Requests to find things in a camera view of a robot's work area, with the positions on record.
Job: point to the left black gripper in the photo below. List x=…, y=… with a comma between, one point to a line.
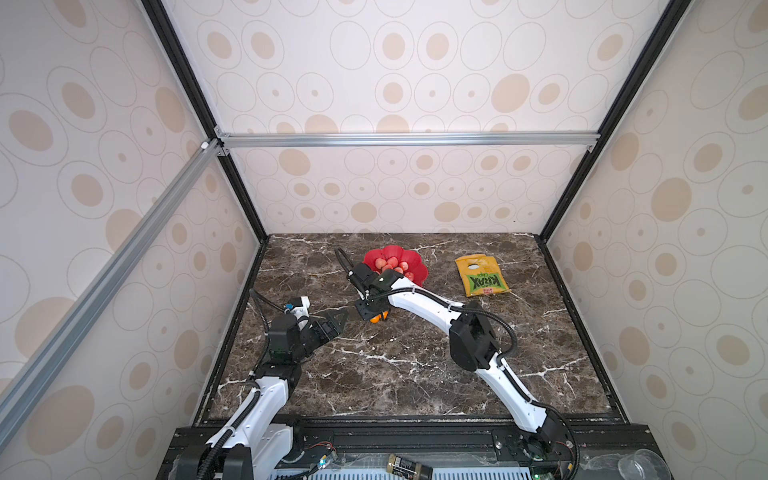
x=326, y=335

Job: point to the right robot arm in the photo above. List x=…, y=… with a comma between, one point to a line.
x=479, y=342

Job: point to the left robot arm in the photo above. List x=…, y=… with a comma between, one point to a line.
x=250, y=444

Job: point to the red flower-shaped fruit bowl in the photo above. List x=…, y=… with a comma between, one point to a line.
x=413, y=258

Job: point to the yellow green snack bag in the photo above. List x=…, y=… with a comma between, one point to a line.
x=481, y=275

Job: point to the black battery with gold label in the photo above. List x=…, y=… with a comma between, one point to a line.
x=407, y=469

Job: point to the clear plastic cup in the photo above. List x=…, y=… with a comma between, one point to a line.
x=643, y=464

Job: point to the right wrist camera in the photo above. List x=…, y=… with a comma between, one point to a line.
x=368, y=282

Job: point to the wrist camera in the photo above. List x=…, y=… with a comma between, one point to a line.
x=368, y=282
x=285, y=330

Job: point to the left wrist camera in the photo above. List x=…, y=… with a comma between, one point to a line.
x=285, y=330

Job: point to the horizontal aluminium rail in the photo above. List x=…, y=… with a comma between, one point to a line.
x=410, y=139

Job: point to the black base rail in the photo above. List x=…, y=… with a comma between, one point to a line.
x=462, y=443

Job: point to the left black corner post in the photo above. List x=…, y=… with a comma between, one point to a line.
x=160, y=21

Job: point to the black corner post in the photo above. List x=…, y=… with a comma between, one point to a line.
x=160, y=21
x=647, y=59

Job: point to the left diagonal aluminium rail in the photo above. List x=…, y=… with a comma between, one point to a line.
x=50, y=358

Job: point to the right black corner post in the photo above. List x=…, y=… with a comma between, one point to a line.
x=647, y=59

